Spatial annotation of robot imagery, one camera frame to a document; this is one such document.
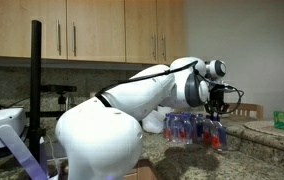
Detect white plastic bag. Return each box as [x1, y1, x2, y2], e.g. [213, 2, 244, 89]
[142, 106, 173, 134]

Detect black stereo camera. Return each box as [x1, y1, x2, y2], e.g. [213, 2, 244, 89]
[40, 85, 77, 92]

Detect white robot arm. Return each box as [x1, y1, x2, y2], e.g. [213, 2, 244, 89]
[55, 57, 226, 180]

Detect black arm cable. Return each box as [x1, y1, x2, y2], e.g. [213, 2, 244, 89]
[94, 59, 246, 116]

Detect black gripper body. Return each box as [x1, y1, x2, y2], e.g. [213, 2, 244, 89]
[209, 85, 225, 110]

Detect wooden wall cabinets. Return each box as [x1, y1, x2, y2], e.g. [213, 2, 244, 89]
[0, 0, 186, 64]

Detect wooden chair left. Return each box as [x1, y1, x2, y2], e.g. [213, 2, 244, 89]
[228, 103, 264, 120]

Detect woven round placemat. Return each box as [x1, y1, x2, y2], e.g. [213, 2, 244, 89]
[244, 121, 284, 137]

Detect Fiji water bottle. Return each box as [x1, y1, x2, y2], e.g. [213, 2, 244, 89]
[203, 115, 213, 144]
[211, 116, 227, 151]

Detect shrink-wrapped Fiji bottle pack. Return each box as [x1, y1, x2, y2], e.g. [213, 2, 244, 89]
[163, 113, 203, 144]

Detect black camera stand pole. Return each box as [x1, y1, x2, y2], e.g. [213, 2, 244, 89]
[29, 20, 44, 162]

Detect white VR headset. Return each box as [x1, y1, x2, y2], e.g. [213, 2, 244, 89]
[0, 108, 28, 158]

